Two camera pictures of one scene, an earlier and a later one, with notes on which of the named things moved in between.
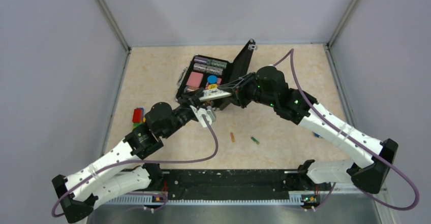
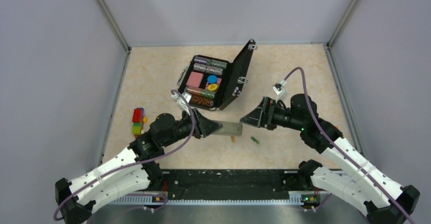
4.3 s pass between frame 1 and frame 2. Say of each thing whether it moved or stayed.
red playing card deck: stayed
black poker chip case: stayed
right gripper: moved
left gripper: moved
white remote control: moved
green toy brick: stayed
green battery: stayed
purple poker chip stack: stayed
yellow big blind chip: stayed
